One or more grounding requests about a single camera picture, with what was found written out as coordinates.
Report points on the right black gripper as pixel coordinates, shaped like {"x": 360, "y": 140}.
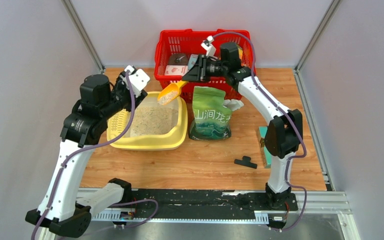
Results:
{"x": 193, "y": 74}

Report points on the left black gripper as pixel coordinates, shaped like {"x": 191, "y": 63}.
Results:
{"x": 121, "y": 84}

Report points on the yellow plastic scoop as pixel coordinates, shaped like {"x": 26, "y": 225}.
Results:
{"x": 170, "y": 92}

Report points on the green litter bag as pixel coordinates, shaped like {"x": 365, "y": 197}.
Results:
{"x": 211, "y": 114}

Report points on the black bag clip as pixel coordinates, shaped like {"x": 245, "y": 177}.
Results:
{"x": 246, "y": 162}

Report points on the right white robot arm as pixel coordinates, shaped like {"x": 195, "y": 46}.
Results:
{"x": 284, "y": 134}

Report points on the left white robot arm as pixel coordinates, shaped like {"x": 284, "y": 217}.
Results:
{"x": 61, "y": 214}

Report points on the teal small box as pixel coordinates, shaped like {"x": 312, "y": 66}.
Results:
{"x": 192, "y": 60}

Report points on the dark brown box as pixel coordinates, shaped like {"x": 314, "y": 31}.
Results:
{"x": 178, "y": 59}

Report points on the white red small box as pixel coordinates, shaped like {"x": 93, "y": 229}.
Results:
{"x": 176, "y": 70}

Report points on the yellow litter box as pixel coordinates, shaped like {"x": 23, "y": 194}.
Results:
{"x": 156, "y": 127}

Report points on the teal rectangular box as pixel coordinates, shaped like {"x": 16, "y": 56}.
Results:
{"x": 266, "y": 156}

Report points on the red plastic shopping basket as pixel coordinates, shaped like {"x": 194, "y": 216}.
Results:
{"x": 188, "y": 41}

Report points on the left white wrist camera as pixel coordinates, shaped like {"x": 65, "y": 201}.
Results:
{"x": 138, "y": 79}

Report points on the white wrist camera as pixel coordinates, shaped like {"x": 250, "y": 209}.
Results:
{"x": 138, "y": 79}
{"x": 210, "y": 49}

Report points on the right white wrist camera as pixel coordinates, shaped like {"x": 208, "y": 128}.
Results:
{"x": 210, "y": 49}

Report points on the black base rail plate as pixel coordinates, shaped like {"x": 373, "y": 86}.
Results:
{"x": 200, "y": 206}

